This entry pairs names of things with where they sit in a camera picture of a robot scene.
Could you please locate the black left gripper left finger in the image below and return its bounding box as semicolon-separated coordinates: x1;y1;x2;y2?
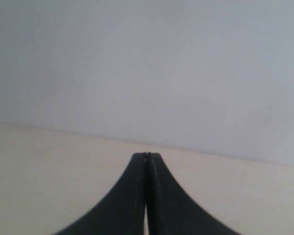
57;153;146;235

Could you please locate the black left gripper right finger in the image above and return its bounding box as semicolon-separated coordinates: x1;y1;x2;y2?
146;153;237;235

